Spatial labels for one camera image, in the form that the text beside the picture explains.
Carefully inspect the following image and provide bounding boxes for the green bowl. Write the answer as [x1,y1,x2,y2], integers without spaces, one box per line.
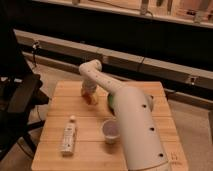
[107,93,114,113]

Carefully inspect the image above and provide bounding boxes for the white plastic bottle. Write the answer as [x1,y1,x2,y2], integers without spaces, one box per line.
[61,115,77,156]

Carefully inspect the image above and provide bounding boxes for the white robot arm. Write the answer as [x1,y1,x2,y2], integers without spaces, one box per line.
[79,60,172,171]

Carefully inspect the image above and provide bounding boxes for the black office chair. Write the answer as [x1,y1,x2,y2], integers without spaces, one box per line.
[0,26,49,162]

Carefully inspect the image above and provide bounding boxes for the orange red pepper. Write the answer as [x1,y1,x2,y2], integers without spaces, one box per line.
[82,93,98,105]

